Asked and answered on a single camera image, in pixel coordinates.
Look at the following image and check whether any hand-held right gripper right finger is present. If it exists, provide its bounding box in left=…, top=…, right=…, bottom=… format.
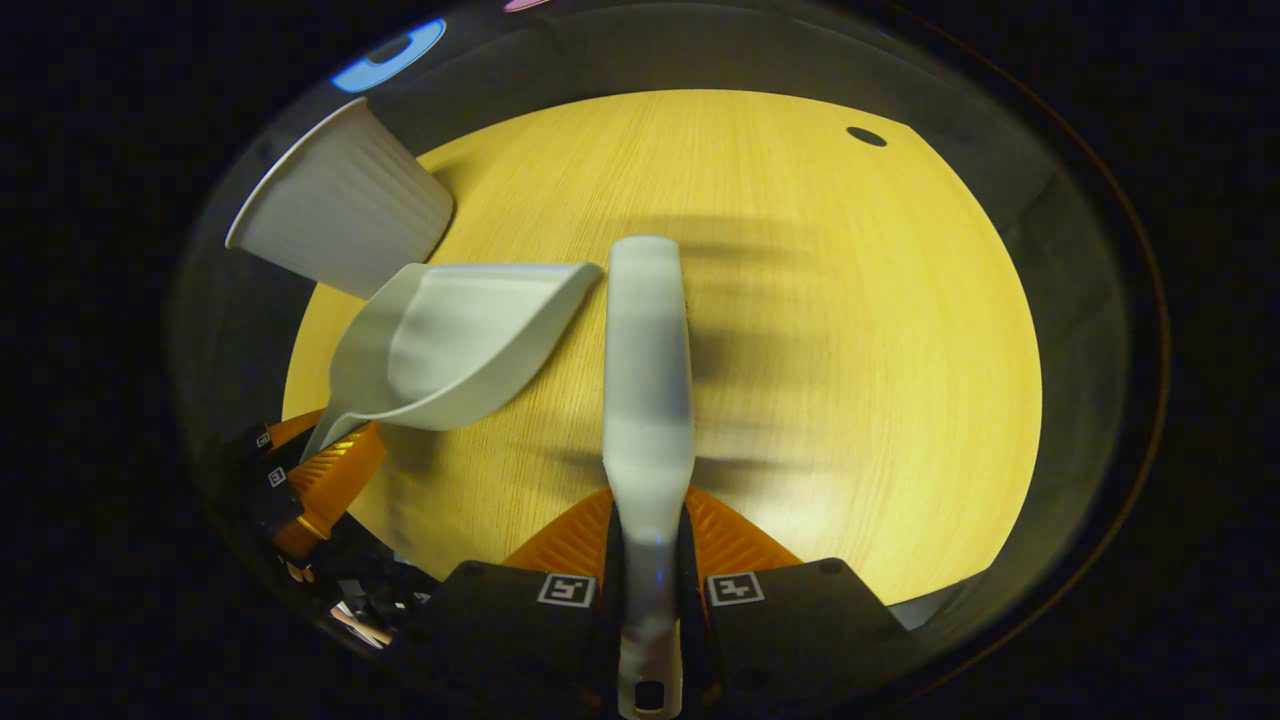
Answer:
left=680, top=487, right=911, bottom=713

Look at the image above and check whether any white ribbed garbage bin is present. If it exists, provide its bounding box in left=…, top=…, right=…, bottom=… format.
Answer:
left=225, top=97, right=456, bottom=301

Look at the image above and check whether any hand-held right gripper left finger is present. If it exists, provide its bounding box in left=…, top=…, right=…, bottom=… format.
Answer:
left=415, top=488, right=625, bottom=713

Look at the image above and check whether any white dustpan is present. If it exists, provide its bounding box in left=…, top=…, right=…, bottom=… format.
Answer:
left=300, top=262, right=606, bottom=463

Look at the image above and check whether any small white broom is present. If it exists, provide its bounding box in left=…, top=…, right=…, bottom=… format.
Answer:
left=602, top=235, right=696, bottom=720

